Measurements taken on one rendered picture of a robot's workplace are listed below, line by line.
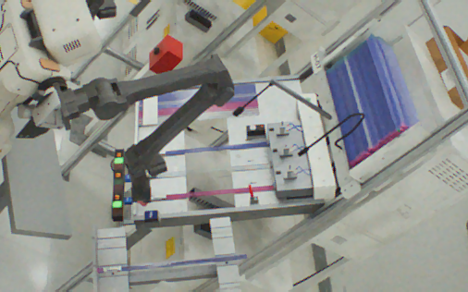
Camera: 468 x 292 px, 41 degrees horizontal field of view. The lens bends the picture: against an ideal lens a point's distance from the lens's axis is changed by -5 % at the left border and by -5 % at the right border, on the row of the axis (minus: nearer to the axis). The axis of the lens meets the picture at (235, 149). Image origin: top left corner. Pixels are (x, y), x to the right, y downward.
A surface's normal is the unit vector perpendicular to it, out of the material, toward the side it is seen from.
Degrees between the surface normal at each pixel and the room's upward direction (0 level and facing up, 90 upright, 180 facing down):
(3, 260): 0
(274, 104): 45
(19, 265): 0
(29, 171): 0
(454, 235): 90
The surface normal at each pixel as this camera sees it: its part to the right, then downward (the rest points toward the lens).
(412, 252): -0.74, -0.40
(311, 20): 0.08, 0.75
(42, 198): 0.66, -0.53
